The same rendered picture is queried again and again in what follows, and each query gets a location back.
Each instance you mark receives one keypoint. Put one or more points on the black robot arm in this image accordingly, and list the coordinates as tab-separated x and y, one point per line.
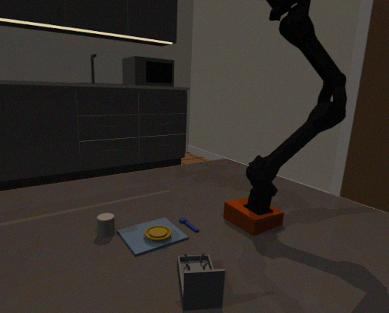
298	30

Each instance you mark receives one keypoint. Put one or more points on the dark grey cylinder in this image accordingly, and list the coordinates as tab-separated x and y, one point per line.
106	225

